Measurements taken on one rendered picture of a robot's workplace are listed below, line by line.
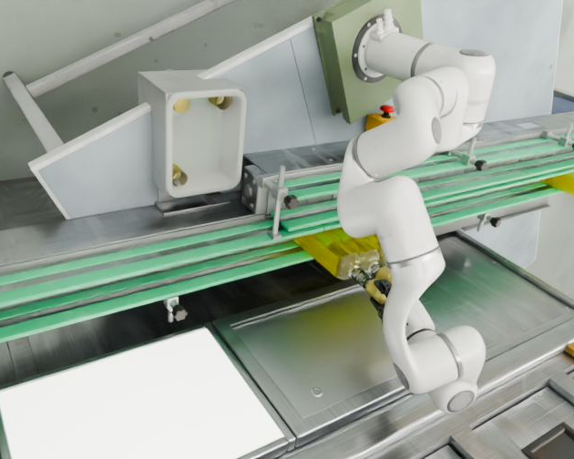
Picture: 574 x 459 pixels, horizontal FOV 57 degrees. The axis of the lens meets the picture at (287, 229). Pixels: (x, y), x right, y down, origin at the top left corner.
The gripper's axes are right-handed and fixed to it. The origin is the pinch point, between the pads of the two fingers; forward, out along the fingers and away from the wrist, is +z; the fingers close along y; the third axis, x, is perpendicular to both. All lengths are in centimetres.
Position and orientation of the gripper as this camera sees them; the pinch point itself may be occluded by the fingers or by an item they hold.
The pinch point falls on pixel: (382, 294)
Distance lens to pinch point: 111.4
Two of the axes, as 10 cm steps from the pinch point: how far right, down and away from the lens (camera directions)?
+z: -3.0, -5.0, 8.1
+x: -9.5, 0.6, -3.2
